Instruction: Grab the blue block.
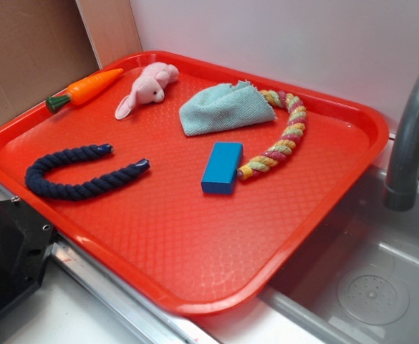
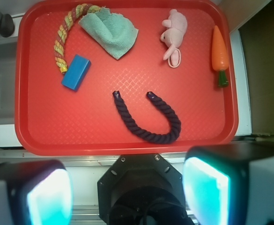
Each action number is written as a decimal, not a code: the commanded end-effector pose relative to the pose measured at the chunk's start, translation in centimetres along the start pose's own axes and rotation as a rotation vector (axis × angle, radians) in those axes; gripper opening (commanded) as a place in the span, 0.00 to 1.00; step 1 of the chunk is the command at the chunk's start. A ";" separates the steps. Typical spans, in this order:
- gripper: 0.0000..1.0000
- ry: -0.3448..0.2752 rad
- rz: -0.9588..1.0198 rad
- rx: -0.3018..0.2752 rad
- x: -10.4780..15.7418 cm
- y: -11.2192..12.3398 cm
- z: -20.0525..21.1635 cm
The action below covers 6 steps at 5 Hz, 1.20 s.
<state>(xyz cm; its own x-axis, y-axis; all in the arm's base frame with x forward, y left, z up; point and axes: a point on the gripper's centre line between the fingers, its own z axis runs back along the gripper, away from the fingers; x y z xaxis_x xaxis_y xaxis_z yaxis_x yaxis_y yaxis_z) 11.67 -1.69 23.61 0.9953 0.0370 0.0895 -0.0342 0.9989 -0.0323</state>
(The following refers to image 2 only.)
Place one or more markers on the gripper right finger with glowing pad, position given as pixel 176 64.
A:
pixel 231 184

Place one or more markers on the red plastic tray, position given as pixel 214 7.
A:
pixel 134 105

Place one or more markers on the orange toy carrot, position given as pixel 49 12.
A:
pixel 219 57

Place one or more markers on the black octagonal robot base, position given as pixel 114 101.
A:
pixel 142 190

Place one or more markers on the blue rectangular block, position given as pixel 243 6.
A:
pixel 76 72

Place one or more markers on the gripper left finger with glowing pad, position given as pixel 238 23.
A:
pixel 35 193

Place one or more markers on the pink plush bunny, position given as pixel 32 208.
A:
pixel 176 27

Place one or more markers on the green folded cloth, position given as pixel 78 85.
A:
pixel 114 33

